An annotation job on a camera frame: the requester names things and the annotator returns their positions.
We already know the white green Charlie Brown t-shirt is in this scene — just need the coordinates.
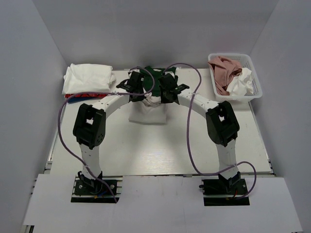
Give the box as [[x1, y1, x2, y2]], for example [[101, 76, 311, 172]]
[[128, 66, 167, 125]]

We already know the pink t-shirt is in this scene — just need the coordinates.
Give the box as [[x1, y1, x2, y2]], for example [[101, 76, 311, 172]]
[[208, 56, 242, 96]]

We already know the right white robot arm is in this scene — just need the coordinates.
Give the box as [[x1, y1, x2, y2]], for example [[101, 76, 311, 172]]
[[159, 74, 241, 194]]

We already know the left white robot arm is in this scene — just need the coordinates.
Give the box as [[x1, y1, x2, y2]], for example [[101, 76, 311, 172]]
[[73, 95, 145, 194]]

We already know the folded white t-shirt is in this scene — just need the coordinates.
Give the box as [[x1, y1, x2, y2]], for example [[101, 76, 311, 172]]
[[62, 64, 116, 95]]

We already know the folded red t-shirt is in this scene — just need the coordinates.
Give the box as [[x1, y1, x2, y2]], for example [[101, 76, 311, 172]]
[[65, 93, 107, 99]]

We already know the folded blue t-shirt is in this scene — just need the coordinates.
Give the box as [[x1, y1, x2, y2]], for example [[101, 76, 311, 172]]
[[68, 97, 96, 103]]

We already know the white plastic laundry basket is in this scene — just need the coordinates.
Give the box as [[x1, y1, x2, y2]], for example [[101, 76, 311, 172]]
[[208, 53, 262, 102]]

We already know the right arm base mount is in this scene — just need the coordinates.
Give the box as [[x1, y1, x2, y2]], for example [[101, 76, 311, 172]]
[[199, 179, 250, 206]]

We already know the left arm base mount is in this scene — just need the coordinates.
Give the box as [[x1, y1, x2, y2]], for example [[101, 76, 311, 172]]
[[70, 171, 123, 203]]

